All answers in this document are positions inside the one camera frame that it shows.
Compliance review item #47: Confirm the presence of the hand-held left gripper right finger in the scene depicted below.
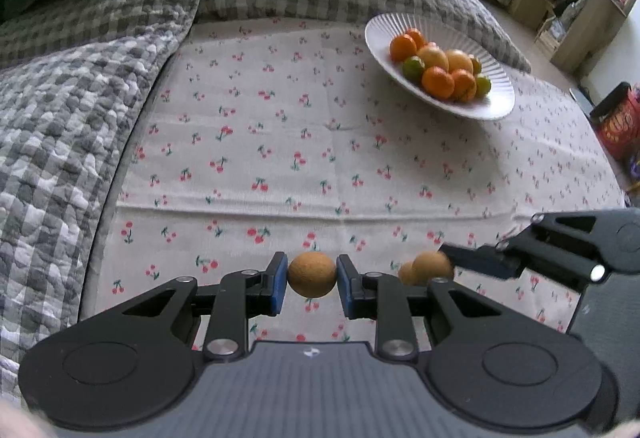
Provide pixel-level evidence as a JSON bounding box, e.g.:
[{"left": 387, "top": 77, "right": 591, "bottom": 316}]
[{"left": 336, "top": 254, "right": 501, "bottom": 361}]

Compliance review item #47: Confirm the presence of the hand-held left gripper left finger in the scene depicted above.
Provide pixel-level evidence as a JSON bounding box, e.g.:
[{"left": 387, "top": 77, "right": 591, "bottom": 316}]
[{"left": 120, "top": 252, "right": 288, "bottom": 361}]

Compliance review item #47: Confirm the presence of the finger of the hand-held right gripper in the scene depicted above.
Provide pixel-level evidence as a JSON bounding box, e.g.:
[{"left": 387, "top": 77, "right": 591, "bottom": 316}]
[{"left": 439, "top": 211, "right": 621, "bottom": 291}]

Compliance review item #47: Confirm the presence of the white ribbed plate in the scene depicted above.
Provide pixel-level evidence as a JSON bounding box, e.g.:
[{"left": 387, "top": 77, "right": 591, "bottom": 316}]
[{"left": 364, "top": 12, "right": 516, "bottom": 121}]

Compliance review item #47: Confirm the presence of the cherry print sheet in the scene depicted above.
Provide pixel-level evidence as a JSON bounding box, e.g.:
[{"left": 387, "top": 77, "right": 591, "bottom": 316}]
[{"left": 77, "top": 16, "right": 628, "bottom": 355}]

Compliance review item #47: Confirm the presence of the white floor item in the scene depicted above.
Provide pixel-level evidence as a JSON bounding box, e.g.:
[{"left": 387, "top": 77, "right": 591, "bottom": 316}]
[{"left": 570, "top": 87, "right": 594, "bottom": 112}]

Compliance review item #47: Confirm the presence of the red printed bag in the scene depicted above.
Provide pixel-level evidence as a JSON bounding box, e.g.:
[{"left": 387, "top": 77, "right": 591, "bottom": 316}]
[{"left": 597, "top": 88, "right": 640, "bottom": 162}]

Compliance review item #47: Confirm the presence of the black flat case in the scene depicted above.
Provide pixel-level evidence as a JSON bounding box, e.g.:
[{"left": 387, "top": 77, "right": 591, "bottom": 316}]
[{"left": 590, "top": 82, "right": 633, "bottom": 120}]

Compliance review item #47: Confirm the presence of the wooden desk shelf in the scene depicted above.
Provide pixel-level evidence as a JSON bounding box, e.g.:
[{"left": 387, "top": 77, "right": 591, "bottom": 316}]
[{"left": 510, "top": 0, "right": 640, "bottom": 75}]

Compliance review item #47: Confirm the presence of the grey checked quilt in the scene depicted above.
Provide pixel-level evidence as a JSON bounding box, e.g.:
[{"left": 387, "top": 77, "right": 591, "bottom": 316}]
[{"left": 0, "top": 0, "right": 532, "bottom": 411}]

